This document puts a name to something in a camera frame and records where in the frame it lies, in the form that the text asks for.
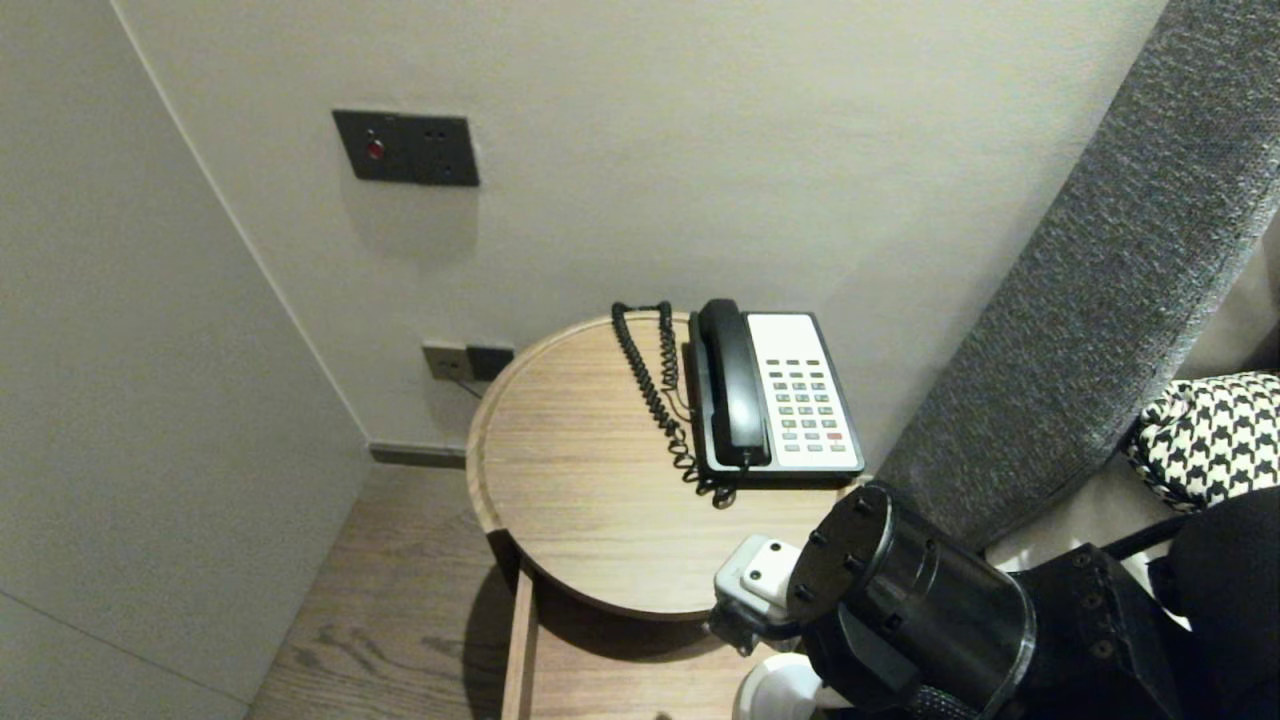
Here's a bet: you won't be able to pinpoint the black telephone handset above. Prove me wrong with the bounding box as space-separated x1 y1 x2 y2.
696 299 774 470

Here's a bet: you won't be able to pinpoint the grey fabric bed headboard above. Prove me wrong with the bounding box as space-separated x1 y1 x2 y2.
873 0 1280 553

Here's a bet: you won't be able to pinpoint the curved wooden table drawer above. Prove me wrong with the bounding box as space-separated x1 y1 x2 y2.
500 562 766 720

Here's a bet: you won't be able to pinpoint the black white houndstooth pillow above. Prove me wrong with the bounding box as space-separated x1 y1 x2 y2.
1126 371 1280 513

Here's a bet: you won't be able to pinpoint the beige wall socket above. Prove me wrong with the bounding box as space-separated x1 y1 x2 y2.
421 343 470 383

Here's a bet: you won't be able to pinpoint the round wooden bedside table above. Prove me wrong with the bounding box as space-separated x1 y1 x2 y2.
466 312 861 623

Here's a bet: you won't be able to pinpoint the black wall socket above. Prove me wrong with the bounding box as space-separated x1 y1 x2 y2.
465 345 517 383

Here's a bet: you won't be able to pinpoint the black coiled phone cord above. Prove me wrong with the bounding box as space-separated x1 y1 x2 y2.
611 301 739 509

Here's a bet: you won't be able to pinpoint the black braided cable sleeve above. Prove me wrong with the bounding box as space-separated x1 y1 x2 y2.
903 684 989 720

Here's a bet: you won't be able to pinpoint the dark wall switch panel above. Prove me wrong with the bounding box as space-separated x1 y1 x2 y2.
332 110 482 189

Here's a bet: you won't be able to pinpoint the white bed sheet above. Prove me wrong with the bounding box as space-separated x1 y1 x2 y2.
985 210 1280 631

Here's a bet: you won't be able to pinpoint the white wrist camera unit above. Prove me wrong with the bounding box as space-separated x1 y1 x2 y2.
705 534 804 657

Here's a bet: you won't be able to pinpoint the white round smart speaker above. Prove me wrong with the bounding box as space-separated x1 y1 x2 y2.
733 654 833 720

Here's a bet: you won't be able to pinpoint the black and white desk telephone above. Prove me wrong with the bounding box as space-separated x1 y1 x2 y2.
686 312 867 490

